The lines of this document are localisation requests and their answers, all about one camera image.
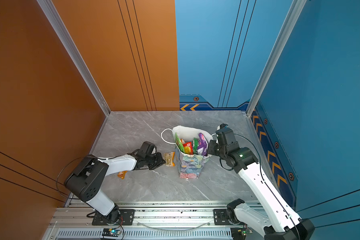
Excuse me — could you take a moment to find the green white snack packet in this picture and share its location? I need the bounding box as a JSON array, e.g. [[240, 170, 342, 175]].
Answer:
[[193, 138, 200, 155]]

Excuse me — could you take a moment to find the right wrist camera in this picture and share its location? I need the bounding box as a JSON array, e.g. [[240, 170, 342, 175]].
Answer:
[[216, 124, 236, 145]]

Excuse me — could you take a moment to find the small orange candy packet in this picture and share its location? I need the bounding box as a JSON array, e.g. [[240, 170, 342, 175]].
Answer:
[[118, 171, 128, 180]]

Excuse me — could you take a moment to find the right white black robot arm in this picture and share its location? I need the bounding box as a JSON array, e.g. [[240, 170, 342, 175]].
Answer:
[[208, 140, 315, 240]]

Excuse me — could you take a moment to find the tan cracker packet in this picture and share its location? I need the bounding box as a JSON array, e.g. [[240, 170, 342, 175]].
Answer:
[[163, 152, 175, 167]]

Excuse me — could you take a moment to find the floral paper gift bag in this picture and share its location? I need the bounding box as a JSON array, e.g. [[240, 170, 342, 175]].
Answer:
[[161, 126, 214, 179]]

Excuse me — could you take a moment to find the left aluminium corner post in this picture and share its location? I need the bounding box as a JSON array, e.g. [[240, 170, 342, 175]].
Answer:
[[37, 0, 111, 117]]

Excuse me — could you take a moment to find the left green circuit board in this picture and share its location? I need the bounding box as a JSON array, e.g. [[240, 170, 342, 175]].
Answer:
[[102, 228, 123, 239]]

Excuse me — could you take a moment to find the black mounting plate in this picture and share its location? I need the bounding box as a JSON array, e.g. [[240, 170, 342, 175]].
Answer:
[[92, 209, 135, 226], [213, 209, 247, 227]]

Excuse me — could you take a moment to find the purple Fox's candy bag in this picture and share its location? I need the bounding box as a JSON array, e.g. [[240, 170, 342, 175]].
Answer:
[[197, 133, 208, 157]]

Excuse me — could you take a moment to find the right circuit board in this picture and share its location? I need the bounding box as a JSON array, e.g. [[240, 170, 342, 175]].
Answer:
[[230, 228, 253, 240]]

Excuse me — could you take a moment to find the right aluminium corner post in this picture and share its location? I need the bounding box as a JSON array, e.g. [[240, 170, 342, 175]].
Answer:
[[246, 0, 307, 117]]

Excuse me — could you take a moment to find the green Lays chips bag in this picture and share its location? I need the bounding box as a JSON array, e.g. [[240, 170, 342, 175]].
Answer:
[[175, 133, 185, 154]]

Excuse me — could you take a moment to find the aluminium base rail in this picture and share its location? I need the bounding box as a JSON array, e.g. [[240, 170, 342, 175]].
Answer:
[[44, 201, 266, 240]]

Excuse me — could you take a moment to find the red yellow snack packet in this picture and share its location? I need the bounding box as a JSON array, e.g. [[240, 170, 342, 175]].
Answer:
[[183, 142, 194, 155]]

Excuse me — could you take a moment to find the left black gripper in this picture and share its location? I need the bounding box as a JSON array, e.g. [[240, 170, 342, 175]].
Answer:
[[145, 152, 168, 170]]

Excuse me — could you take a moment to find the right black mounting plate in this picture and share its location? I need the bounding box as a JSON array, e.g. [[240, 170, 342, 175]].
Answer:
[[213, 209, 247, 227]]

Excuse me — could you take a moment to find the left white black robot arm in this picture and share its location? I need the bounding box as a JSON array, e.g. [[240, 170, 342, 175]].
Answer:
[[64, 141, 166, 225]]

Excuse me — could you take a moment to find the aluminium corner post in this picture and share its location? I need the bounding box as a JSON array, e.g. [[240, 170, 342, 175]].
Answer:
[[37, 0, 111, 117], [246, 0, 307, 117]]

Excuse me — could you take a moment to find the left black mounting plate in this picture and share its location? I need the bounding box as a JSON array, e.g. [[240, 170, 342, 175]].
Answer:
[[92, 209, 135, 226]]

